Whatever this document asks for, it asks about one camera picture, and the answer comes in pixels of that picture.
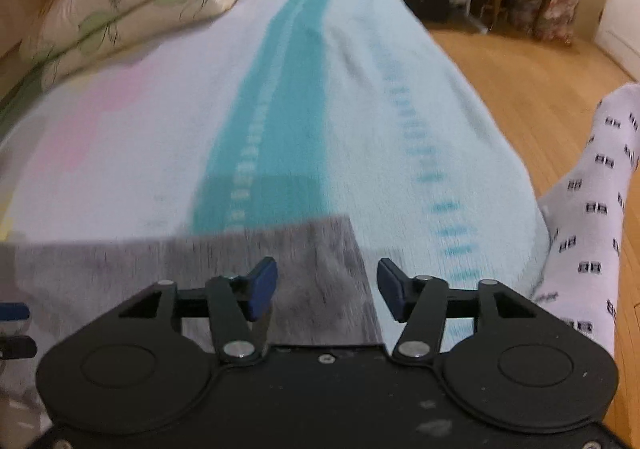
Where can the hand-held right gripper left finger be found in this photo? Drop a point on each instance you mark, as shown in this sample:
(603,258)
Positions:
(262,289)

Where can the person's white patterned trousers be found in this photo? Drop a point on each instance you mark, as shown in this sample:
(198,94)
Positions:
(590,209)

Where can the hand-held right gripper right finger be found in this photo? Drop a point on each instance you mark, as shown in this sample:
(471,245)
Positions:
(392,289)

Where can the floral patterned bag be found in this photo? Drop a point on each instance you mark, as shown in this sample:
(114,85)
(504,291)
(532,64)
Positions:
(555,16)

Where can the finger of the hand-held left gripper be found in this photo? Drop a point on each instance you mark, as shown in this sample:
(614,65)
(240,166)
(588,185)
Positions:
(17,348)
(15,311)

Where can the floral bed sheet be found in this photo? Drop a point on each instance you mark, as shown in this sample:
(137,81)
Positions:
(350,104)

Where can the grey pants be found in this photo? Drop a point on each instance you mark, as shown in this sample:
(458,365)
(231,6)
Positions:
(125,269)

